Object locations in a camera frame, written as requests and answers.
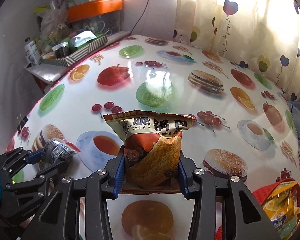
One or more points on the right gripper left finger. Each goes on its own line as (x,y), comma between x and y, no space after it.
(58,217)

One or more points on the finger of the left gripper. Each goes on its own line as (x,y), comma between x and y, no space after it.
(42,180)
(19,158)

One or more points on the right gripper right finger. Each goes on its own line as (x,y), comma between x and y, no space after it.
(242,216)

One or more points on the black seaweed snack pack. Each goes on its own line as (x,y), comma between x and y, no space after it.
(56,150)

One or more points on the orange crispy rice snack bag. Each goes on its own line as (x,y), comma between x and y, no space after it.
(152,147)

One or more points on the yellow chip snack bag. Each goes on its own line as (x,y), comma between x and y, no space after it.
(282,207)

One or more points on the black binder clip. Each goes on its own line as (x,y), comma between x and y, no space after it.
(22,120)

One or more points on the red round basket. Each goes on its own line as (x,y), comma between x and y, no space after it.
(262,193)

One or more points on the food print tablecloth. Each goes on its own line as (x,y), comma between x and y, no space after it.
(243,126)

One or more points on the white bottle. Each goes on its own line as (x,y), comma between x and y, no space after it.
(31,52)

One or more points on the dried branch bouquet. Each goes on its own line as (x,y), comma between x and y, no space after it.
(55,26)

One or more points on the orange shelf box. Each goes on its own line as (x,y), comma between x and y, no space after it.
(92,9)

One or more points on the heart print curtain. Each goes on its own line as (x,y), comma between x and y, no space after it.
(261,35)

